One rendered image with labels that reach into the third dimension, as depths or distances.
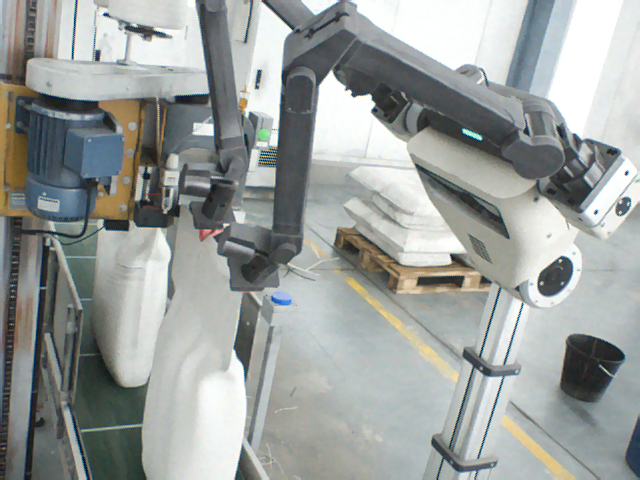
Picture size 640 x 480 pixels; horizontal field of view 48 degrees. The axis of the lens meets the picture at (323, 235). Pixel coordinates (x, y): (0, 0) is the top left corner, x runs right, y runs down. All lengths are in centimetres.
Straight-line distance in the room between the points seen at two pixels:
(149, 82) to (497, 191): 83
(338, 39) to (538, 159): 37
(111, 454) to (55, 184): 83
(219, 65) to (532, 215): 69
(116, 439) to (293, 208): 116
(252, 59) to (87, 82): 407
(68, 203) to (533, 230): 97
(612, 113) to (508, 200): 748
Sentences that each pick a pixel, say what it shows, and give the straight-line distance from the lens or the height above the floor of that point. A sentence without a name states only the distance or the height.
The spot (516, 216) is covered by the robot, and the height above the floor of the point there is 135.
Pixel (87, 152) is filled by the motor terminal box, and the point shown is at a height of 127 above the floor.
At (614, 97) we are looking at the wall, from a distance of 877.
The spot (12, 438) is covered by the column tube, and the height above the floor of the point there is 35.
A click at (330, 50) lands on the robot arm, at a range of 100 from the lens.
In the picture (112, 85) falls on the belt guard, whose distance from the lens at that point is 164.
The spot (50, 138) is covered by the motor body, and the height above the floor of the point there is 127.
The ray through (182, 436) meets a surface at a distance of 175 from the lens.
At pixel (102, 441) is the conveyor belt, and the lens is 220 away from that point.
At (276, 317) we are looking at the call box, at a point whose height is 81.
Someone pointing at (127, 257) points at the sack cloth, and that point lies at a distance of 225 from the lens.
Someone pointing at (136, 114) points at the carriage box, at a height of 130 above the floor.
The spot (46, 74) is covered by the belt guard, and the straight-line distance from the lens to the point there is 160.
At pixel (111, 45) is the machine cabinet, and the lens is 461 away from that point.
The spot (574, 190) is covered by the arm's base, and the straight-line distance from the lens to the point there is 124.
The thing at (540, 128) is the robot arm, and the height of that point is 154.
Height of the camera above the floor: 167
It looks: 18 degrees down
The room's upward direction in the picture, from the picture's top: 12 degrees clockwise
